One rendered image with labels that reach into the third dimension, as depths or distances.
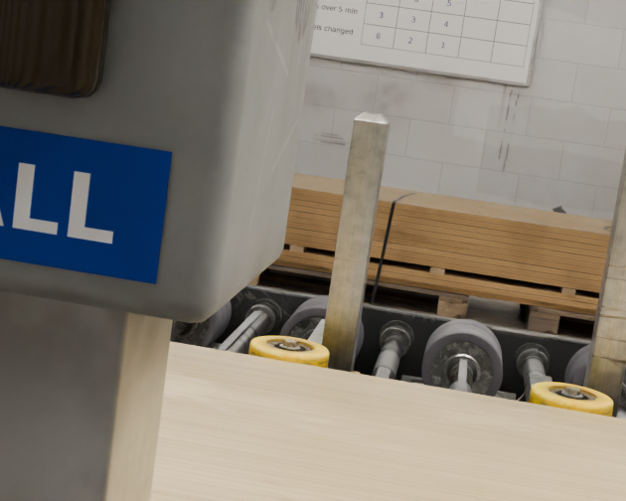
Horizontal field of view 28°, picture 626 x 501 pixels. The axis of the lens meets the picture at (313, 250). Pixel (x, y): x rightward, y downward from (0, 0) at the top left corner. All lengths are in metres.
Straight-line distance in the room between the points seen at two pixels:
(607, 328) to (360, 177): 0.30
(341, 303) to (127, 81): 1.14
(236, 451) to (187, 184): 0.75
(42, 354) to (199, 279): 0.04
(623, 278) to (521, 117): 6.07
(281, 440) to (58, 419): 0.75
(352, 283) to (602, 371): 0.27
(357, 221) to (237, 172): 1.11
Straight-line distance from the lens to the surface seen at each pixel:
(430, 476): 0.94
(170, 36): 0.19
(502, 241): 6.11
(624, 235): 1.30
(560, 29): 7.37
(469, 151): 7.37
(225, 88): 0.18
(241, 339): 1.65
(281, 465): 0.91
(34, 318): 0.21
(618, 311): 1.32
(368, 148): 1.29
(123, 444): 0.22
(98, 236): 0.19
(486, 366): 1.71
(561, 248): 6.13
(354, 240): 1.31
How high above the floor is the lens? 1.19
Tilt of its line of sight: 9 degrees down
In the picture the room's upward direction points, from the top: 8 degrees clockwise
